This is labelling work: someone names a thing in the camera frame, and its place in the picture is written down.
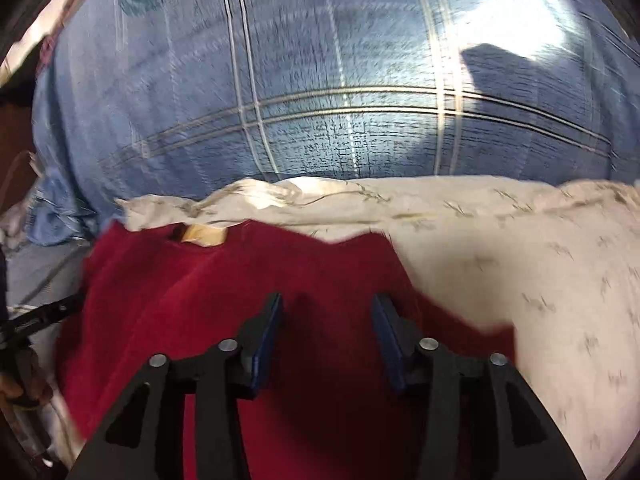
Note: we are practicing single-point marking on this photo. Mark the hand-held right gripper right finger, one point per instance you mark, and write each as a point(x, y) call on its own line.
point(387, 345)

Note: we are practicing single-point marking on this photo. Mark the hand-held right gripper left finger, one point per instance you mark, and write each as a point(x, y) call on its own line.
point(265, 345)

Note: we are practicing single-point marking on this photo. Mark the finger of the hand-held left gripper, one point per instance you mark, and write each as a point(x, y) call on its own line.
point(45, 312)

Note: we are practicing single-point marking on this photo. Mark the red knit sweater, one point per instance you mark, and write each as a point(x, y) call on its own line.
point(325, 270)

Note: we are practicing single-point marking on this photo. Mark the person's left hand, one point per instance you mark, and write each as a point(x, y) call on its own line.
point(30, 380)

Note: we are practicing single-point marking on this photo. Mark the grey-blue striped cloth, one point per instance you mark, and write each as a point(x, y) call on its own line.
point(45, 275)

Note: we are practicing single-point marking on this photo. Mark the cream leaf-print sheet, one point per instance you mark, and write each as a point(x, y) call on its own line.
point(500, 240)

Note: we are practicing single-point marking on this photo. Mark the blue plaid quilt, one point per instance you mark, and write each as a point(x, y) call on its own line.
point(325, 85)

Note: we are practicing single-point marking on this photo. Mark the cream patterned cloth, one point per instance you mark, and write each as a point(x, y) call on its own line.
point(45, 25)

